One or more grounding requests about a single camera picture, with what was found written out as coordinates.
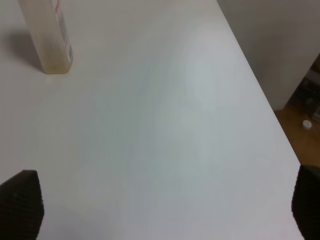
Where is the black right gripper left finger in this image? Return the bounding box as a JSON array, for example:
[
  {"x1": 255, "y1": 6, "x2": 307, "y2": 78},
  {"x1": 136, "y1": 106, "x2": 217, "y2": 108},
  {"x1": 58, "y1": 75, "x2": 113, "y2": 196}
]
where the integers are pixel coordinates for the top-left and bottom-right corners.
[{"x1": 0, "y1": 170, "x2": 45, "y2": 240}]

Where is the white bottle cap on floor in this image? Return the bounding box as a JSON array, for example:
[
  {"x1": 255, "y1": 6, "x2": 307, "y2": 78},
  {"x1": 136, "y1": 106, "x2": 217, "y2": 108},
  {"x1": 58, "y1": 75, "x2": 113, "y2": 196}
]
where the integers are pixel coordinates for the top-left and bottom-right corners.
[{"x1": 302, "y1": 120, "x2": 313, "y2": 130}]

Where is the drink bottle with red label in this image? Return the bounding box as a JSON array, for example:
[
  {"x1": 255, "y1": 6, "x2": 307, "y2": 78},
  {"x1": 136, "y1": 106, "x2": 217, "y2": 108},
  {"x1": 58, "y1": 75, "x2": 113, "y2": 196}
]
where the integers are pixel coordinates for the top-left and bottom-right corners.
[{"x1": 18, "y1": 0, "x2": 73, "y2": 74}]

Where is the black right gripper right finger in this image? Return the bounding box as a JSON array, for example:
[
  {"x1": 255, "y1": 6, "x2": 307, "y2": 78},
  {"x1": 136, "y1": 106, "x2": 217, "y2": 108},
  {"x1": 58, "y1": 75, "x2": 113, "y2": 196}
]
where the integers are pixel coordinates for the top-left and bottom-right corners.
[{"x1": 291, "y1": 165, "x2": 320, "y2": 240}]

